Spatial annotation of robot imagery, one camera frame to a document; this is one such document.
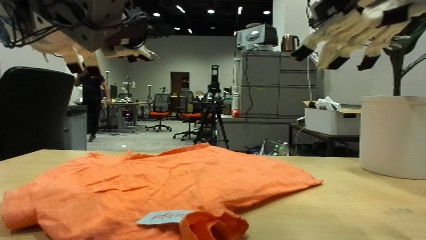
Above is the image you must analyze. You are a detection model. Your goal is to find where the orange button shirt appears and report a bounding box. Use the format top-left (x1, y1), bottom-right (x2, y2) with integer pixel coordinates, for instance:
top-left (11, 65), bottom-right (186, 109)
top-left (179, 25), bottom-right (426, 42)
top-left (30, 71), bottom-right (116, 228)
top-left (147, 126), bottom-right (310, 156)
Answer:
top-left (0, 143), bottom-right (324, 240)

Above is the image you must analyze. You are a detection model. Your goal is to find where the copper kettle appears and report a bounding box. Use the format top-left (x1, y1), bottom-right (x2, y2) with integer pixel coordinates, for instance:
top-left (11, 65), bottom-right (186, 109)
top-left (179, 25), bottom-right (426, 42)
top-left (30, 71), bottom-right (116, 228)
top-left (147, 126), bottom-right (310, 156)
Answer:
top-left (280, 33), bottom-right (302, 53)

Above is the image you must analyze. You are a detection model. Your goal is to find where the person in dark clothes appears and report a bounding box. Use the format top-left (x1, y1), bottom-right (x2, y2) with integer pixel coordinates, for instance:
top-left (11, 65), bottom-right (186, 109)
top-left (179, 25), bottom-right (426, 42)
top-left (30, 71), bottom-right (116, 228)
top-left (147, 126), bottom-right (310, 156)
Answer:
top-left (78, 71), bottom-right (112, 143)

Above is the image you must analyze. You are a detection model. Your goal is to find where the grey box appliance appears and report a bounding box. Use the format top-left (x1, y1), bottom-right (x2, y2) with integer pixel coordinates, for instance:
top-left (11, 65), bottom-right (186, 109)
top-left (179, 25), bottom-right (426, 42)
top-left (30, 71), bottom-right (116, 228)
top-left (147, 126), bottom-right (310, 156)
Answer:
top-left (236, 23), bottom-right (280, 52)

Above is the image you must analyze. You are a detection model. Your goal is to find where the background work desk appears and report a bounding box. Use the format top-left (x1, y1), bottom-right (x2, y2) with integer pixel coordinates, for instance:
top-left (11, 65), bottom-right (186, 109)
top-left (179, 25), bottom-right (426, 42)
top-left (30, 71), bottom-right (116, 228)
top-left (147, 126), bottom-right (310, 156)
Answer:
top-left (100, 100), bottom-right (148, 133)

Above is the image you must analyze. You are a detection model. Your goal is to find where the crumpled white paper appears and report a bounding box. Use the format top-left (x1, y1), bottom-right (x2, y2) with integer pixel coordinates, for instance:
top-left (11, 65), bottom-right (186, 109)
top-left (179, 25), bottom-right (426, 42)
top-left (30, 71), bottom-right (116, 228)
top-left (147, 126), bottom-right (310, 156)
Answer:
top-left (315, 95), bottom-right (343, 112)

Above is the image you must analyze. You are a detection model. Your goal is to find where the brown door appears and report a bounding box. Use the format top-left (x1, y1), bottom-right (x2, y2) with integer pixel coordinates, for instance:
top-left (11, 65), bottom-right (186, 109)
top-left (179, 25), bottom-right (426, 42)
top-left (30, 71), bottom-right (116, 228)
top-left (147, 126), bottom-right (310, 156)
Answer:
top-left (171, 71), bottom-right (192, 96)

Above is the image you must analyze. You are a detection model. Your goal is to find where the grey drawer cabinet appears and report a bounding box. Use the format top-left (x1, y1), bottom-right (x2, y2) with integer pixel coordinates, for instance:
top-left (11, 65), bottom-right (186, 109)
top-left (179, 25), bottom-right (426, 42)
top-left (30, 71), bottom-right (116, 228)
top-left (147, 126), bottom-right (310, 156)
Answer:
top-left (239, 50), bottom-right (325, 119)

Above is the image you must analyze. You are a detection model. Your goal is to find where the orange office chair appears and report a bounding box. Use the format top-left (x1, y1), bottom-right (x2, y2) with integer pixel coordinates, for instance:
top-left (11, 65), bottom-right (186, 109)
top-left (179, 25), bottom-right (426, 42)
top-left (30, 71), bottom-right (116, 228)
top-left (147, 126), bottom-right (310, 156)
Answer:
top-left (146, 93), bottom-right (174, 133)
top-left (172, 90), bottom-right (204, 141)

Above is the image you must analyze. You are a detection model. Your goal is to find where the white storage box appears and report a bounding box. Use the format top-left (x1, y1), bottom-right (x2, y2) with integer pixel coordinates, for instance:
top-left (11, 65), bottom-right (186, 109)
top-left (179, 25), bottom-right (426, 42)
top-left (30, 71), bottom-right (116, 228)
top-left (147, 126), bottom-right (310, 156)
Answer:
top-left (304, 100), bottom-right (363, 136)

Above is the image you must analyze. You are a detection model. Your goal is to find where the grey bin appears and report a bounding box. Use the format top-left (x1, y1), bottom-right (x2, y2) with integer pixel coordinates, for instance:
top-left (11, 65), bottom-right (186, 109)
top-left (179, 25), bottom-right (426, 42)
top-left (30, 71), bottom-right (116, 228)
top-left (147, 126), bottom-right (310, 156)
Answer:
top-left (65, 105), bottom-right (90, 151)

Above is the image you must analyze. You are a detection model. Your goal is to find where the white round plant pot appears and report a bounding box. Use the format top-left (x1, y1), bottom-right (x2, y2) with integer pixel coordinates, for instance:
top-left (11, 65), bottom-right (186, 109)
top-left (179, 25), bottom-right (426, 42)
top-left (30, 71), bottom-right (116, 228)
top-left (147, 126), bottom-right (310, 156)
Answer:
top-left (359, 95), bottom-right (426, 180)

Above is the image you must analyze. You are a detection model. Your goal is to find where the dark side table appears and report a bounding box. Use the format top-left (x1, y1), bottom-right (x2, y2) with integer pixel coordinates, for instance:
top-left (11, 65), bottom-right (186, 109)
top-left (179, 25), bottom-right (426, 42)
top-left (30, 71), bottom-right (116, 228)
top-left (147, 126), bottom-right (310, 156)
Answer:
top-left (290, 122), bottom-right (361, 157)

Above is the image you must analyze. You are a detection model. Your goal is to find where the low grey counter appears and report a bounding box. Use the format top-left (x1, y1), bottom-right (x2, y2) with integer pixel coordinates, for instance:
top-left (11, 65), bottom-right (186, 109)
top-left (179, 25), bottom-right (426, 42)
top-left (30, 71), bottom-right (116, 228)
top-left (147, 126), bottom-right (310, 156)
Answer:
top-left (220, 115), bottom-right (298, 153)

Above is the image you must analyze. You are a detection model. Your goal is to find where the black camera tripod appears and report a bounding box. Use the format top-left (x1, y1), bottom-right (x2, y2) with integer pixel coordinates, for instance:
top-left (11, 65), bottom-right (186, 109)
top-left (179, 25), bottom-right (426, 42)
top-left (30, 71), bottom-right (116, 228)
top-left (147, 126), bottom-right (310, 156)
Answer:
top-left (194, 64), bottom-right (231, 150)

